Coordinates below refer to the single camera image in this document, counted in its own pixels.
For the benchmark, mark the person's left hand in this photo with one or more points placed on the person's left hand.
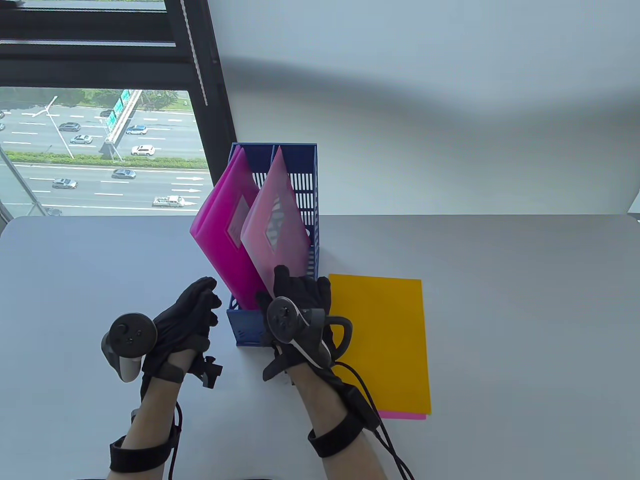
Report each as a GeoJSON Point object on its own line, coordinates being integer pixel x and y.
{"type": "Point", "coordinates": [185, 320]}

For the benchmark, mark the person's right hand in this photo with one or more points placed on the person's right hand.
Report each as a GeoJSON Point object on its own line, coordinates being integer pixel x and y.
{"type": "Point", "coordinates": [307, 292]}

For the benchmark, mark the pale pink L-shaped folder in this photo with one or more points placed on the pale pink L-shaped folder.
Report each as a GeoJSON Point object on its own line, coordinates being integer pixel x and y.
{"type": "Point", "coordinates": [295, 250]}

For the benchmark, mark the yellow cardstock sheet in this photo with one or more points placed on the yellow cardstock sheet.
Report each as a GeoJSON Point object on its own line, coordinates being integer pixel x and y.
{"type": "Point", "coordinates": [390, 340]}

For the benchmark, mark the pink cardstock sheet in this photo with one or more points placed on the pink cardstock sheet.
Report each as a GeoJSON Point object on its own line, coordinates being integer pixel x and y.
{"type": "Point", "coordinates": [405, 416]}

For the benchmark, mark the black box on right forearm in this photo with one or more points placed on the black box on right forearm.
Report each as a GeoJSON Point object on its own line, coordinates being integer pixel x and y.
{"type": "Point", "coordinates": [362, 407]}

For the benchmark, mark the small box on left forearm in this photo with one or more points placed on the small box on left forearm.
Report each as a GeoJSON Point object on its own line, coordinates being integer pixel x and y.
{"type": "Point", "coordinates": [135, 416]}

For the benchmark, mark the person's right forearm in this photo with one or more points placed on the person's right forearm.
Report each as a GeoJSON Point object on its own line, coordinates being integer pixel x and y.
{"type": "Point", "coordinates": [330, 405]}

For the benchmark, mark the person's left forearm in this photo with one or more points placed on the person's left forearm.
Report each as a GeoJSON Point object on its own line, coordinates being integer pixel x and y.
{"type": "Point", "coordinates": [150, 420]}

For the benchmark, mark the grey right hand controller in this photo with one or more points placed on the grey right hand controller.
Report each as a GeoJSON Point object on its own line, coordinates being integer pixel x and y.
{"type": "Point", "coordinates": [285, 320]}

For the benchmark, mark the grey hand controller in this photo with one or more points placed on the grey hand controller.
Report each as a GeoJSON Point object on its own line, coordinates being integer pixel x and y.
{"type": "Point", "coordinates": [285, 320]}
{"type": "Point", "coordinates": [127, 335]}

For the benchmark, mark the grey left hand controller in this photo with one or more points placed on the grey left hand controller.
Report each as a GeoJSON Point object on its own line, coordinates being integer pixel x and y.
{"type": "Point", "coordinates": [127, 335]}

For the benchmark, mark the blue plastic file holder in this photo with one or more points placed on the blue plastic file holder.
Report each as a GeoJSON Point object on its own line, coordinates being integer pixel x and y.
{"type": "Point", "coordinates": [245, 330]}

